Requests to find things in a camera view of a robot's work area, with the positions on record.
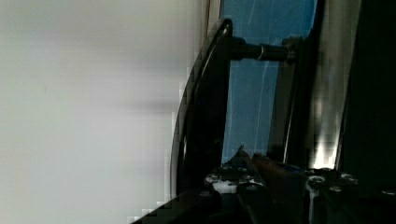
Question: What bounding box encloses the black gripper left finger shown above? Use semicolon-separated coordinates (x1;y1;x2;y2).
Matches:
204;145;265;194

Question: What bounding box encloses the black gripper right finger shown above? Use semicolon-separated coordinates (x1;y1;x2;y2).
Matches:
252;153;395;224

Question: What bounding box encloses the black toaster oven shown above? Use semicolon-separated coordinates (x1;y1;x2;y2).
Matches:
169;0;396;200

